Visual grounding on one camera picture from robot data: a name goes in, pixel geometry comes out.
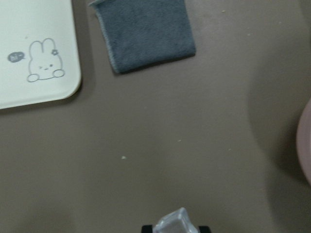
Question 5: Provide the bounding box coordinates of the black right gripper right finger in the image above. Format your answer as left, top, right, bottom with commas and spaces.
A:
199, 226, 210, 233

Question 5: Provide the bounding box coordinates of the pink bowl of ice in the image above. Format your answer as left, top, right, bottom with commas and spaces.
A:
296, 100, 311, 184

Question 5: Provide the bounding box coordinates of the cream rabbit tray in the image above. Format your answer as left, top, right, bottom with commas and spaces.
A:
0, 0, 81, 109

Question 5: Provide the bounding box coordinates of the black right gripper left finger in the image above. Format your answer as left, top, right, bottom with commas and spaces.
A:
141, 225, 154, 233

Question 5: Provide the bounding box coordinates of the grey folded cloth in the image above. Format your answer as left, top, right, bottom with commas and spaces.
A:
89, 0, 196, 74

